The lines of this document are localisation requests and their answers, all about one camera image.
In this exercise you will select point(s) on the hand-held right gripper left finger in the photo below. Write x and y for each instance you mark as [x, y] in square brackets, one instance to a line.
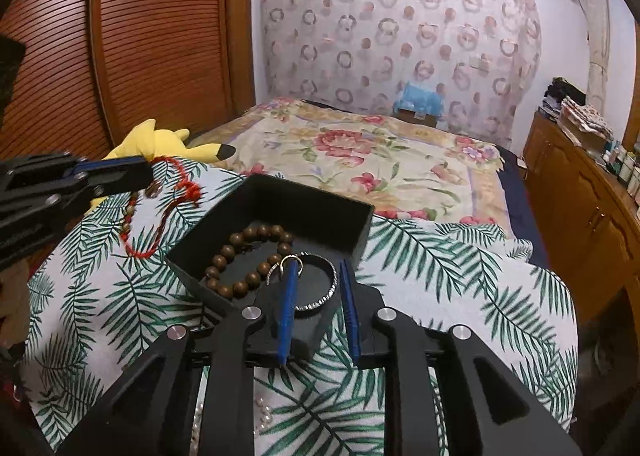
[286, 316]

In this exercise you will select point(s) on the dark blue mattress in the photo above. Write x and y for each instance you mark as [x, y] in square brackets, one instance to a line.
[520, 206]

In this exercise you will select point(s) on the palm leaf printed cloth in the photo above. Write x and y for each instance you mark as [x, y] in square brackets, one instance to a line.
[450, 296]

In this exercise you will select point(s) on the silver bangle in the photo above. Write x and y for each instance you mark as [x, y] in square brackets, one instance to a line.
[327, 288]

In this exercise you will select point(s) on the wooden slatted wardrobe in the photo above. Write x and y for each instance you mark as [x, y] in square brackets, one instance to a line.
[150, 36]

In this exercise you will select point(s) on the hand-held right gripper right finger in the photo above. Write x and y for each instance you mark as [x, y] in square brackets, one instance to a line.
[352, 316]

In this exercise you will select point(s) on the black jewelry box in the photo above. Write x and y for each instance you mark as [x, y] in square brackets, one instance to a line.
[300, 213]

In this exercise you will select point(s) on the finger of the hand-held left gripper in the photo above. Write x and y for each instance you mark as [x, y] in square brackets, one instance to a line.
[112, 167]
[40, 213]

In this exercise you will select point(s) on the blue plastic bag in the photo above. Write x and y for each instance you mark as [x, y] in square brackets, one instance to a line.
[420, 97]

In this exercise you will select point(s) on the yellow plush toy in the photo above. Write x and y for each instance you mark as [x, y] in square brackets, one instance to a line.
[160, 141]

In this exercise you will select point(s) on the floral blanket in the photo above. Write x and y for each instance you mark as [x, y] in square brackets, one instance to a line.
[400, 161]

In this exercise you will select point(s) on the wooden cabinet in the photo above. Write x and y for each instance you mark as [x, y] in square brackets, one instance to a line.
[575, 216]

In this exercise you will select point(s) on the cardboard box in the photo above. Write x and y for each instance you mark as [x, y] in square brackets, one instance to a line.
[417, 117]

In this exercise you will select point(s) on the wrapped wall pipe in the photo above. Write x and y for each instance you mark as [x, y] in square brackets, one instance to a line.
[595, 36]

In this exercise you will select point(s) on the row of small bottles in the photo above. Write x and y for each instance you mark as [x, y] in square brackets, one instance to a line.
[622, 163]

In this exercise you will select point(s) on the stack of folded clothes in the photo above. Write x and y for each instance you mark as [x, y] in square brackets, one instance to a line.
[582, 118]

